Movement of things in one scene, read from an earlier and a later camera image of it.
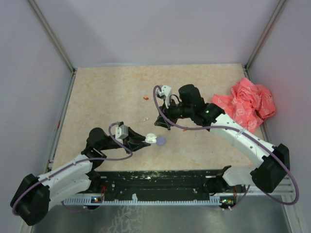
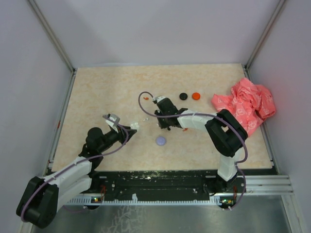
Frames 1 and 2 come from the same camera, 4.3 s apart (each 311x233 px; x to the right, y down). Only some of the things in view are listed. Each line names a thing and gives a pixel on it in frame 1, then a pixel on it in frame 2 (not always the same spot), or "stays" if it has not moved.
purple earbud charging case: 160,140 stays
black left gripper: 134,141 -> 122,134
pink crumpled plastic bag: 248,103 stays
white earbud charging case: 150,138 -> 134,126
